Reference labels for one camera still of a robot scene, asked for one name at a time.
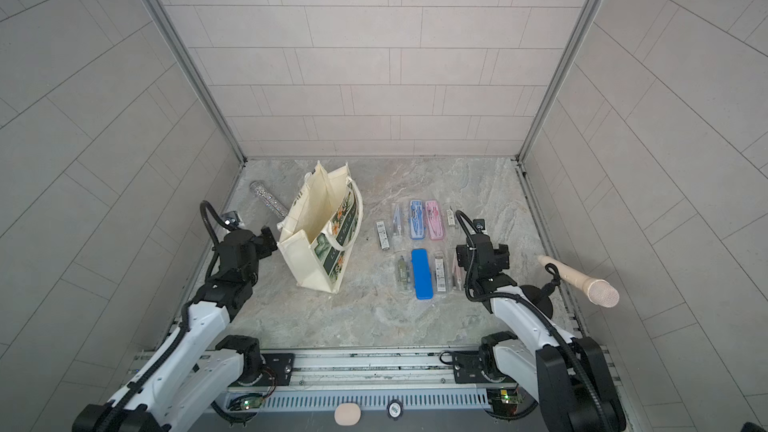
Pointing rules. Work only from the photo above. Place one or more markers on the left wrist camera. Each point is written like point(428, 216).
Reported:
point(232, 220)

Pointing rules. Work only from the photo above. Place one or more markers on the green circuit board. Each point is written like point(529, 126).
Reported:
point(503, 402)
point(246, 403)

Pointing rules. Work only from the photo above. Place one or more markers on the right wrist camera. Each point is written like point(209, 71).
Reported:
point(479, 226)

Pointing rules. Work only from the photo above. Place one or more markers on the clear case with silver compass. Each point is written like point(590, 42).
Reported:
point(399, 222)

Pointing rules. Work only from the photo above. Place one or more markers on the left green circuit board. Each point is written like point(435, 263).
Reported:
point(246, 403)

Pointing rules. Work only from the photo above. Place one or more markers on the pink round pad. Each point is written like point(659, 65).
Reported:
point(347, 414)

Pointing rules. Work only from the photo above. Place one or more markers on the clear compass case with barcode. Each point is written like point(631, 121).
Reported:
point(441, 278)

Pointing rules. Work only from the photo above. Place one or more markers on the pink compass set case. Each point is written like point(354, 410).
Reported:
point(434, 223)

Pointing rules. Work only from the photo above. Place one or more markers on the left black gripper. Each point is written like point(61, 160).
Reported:
point(266, 242)

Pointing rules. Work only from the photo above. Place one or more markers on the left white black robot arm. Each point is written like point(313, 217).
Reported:
point(196, 362)

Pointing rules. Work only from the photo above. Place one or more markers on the clear case with green card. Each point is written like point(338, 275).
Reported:
point(403, 276)

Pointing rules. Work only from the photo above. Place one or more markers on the right green circuit board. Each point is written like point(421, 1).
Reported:
point(503, 402)

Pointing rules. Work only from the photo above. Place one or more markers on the black microphone stand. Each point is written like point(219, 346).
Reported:
point(541, 297)

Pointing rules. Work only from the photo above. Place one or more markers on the blue compass set case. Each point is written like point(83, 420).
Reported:
point(416, 220)

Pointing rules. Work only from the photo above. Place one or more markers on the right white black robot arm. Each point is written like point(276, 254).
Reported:
point(567, 377)

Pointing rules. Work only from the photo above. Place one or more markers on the aluminium rail frame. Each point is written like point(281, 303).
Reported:
point(345, 369)

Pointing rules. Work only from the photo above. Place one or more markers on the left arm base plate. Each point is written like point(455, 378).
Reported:
point(270, 369)

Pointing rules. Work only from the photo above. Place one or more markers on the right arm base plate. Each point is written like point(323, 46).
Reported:
point(468, 368)

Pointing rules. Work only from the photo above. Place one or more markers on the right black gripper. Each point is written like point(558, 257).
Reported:
point(463, 255)

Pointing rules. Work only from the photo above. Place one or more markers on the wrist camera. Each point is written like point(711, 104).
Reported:
point(479, 226)
point(232, 220)

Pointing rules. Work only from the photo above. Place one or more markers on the cream canvas floral tote bag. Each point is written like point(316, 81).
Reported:
point(322, 225)

